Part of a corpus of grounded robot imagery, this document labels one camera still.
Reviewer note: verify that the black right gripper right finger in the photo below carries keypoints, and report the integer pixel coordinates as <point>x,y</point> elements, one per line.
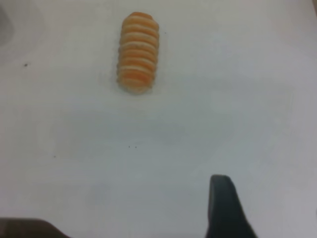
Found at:
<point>224,210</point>

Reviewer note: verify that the ridged golden bread roll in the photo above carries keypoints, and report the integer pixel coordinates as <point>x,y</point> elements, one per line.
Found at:
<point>137,52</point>

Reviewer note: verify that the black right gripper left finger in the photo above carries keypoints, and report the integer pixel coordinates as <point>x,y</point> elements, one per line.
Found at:
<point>27,229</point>

